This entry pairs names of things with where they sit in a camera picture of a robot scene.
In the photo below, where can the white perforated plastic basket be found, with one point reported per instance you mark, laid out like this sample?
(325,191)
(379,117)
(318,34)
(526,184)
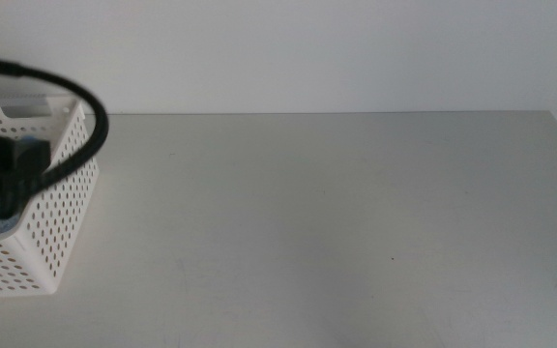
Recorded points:
(61,227)

